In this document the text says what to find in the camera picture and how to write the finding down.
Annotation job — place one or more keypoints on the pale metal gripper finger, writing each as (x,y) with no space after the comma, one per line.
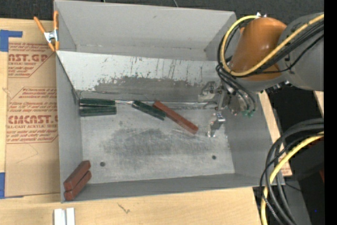
(210,131)
(220,119)

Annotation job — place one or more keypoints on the red-brown flat block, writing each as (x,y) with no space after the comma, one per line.
(77,175)
(176,117)
(78,186)

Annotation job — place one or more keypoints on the grey metal bin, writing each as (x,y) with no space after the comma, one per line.
(158,147)

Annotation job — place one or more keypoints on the dark green flat block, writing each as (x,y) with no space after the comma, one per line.
(148,110)
(98,111)
(97,102)

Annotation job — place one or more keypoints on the brown cardboard board red print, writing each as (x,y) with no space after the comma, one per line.
(31,155)

